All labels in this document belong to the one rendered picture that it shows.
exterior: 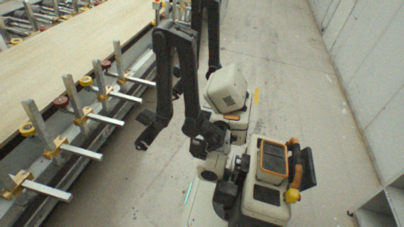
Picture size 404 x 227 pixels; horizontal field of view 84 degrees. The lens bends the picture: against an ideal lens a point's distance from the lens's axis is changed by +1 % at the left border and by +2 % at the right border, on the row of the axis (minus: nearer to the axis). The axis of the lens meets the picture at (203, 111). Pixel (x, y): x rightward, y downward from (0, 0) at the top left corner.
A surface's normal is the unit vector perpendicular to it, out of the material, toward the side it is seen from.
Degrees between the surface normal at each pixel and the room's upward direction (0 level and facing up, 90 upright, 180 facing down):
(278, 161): 0
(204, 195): 0
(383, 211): 90
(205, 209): 0
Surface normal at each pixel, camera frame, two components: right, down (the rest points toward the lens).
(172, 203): 0.13, -0.74
